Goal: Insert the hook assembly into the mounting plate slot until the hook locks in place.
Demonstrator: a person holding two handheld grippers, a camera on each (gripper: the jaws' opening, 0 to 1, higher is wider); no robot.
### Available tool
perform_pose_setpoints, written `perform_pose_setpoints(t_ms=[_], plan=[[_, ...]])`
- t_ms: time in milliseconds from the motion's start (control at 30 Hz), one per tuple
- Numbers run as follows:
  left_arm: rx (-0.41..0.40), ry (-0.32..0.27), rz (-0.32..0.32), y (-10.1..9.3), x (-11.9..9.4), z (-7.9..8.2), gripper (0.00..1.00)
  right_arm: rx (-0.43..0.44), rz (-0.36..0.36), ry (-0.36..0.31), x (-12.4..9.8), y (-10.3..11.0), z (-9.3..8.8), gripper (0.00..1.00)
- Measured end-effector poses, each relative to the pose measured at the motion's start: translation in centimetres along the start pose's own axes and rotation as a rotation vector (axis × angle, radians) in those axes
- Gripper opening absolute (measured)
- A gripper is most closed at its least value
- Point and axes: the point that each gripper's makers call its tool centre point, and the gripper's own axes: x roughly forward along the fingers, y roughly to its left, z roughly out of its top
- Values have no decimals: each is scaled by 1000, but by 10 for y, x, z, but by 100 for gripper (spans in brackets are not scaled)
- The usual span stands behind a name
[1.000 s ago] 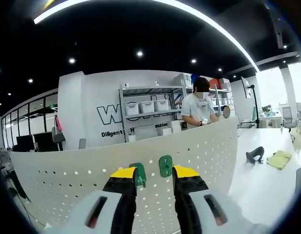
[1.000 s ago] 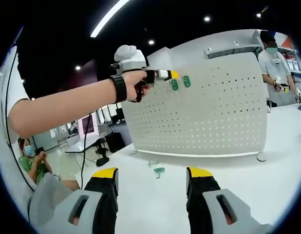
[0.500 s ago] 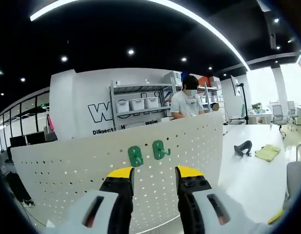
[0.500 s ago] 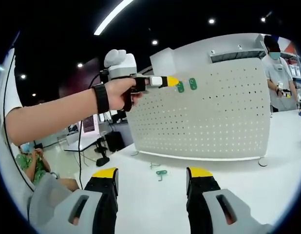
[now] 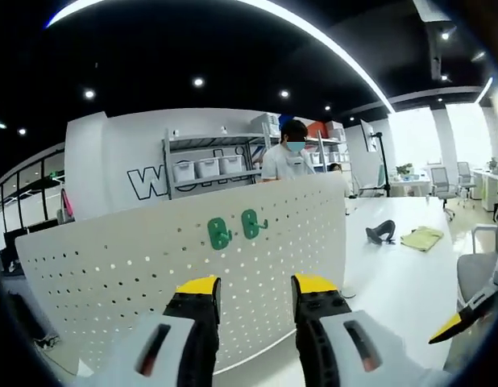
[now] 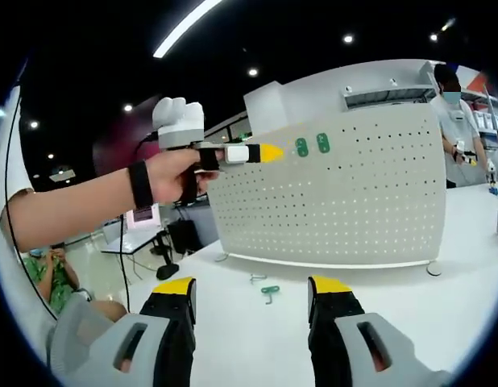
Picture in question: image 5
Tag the black curved plastic object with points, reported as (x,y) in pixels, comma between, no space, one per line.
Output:
(380,230)

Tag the white storage bin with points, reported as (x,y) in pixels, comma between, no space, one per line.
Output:
(183,171)
(208,168)
(231,165)

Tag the yellow-green cloth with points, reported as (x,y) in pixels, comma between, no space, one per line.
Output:
(422,238)

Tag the black tripod stand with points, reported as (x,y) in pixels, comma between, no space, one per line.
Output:
(383,161)

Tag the small mounted flat screen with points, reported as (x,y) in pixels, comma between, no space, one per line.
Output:
(366,135)

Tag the grey metal shelf rack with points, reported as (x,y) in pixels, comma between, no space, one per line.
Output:
(217,141)

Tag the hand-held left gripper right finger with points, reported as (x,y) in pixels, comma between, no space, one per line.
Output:
(345,354)

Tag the white perforated mounting plate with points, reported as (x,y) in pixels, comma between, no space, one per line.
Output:
(112,250)

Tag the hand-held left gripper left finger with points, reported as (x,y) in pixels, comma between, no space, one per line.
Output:
(160,354)

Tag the long ceiling light strip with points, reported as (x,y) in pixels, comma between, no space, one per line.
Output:
(388,105)

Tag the green potted plant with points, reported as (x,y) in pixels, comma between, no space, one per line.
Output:
(405,169)

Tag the green hook assembly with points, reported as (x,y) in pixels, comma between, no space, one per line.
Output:
(214,235)
(248,225)

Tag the grey mesh office chair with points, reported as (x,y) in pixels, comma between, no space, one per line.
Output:
(466,177)
(441,181)

